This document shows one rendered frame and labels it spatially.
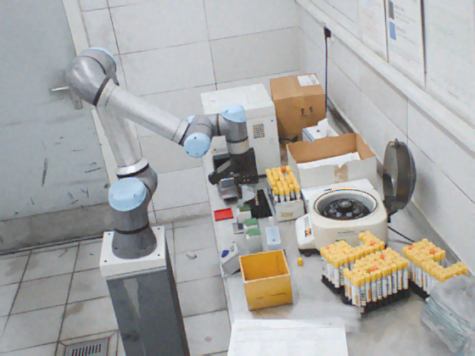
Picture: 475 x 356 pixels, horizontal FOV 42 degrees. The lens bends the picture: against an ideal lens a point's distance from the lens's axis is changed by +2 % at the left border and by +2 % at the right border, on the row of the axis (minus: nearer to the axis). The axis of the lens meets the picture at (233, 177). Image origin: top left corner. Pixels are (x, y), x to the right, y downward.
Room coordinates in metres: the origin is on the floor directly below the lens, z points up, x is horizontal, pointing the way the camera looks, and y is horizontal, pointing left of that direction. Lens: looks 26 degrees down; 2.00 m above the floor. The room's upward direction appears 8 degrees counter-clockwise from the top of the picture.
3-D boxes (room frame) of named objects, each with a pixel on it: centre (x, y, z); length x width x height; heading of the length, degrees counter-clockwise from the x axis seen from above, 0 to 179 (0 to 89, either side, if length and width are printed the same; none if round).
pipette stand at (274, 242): (1.63, -0.09, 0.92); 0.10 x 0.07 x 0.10; 178
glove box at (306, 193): (1.89, -0.36, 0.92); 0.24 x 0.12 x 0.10; 93
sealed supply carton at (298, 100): (2.77, -0.35, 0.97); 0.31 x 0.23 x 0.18; 176
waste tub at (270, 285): (1.47, -0.05, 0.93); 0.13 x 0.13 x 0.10; 2
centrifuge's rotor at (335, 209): (1.71, -0.34, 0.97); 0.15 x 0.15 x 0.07
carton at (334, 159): (2.08, -0.37, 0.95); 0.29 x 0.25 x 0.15; 93
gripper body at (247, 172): (1.86, -0.04, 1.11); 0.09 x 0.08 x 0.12; 91
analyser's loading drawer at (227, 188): (2.16, 0.03, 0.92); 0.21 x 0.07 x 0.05; 3
